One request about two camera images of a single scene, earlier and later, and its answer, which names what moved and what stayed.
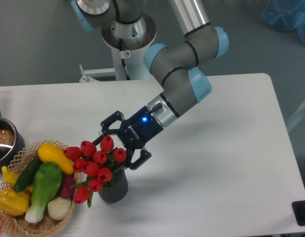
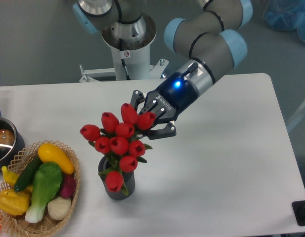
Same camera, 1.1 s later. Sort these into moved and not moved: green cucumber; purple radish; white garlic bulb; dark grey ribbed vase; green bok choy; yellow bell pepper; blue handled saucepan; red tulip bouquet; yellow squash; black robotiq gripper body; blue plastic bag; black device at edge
Moved: red tulip bouquet; dark grey ribbed vase; black robotiq gripper body
Not moved: yellow bell pepper; green cucumber; purple radish; blue plastic bag; white garlic bulb; blue handled saucepan; green bok choy; black device at edge; yellow squash
